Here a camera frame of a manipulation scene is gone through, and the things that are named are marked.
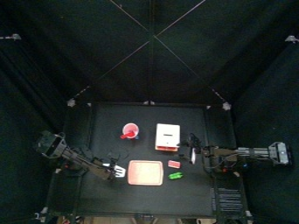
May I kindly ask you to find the red toy sushi piece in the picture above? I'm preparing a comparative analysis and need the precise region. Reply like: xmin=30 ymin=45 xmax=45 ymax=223
xmin=167 ymin=159 xmax=183 ymax=170

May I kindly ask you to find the white box with red base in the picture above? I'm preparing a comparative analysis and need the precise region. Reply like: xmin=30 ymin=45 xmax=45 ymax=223
xmin=153 ymin=122 xmax=183 ymax=152

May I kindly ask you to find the pink square tray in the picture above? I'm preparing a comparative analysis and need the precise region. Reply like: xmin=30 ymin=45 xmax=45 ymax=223
xmin=125 ymin=159 xmax=164 ymax=186

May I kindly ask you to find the white text label sticker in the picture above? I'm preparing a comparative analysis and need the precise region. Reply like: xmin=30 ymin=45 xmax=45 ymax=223
xmin=216 ymin=186 xmax=244 ymax=214

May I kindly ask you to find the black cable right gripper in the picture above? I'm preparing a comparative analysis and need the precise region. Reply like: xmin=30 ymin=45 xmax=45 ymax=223
xmin=187 ymin=132 xmax=201 ymax=147

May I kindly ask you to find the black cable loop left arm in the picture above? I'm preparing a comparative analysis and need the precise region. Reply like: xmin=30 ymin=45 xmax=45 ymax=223
xmin=105 ymin=150 xmax=131 ymax=168

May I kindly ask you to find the red toy cup with handle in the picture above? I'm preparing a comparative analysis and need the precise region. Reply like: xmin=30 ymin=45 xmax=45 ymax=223
xmin=119 ymin=122 xmax=141 ymax=140

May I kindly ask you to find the silver table corner bracket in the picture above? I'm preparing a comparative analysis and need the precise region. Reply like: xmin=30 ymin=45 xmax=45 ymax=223
xmin=244 ymin=210 xmax=255 ymax=224
xmin=33 ymin=206 xmax=51 ymax=224

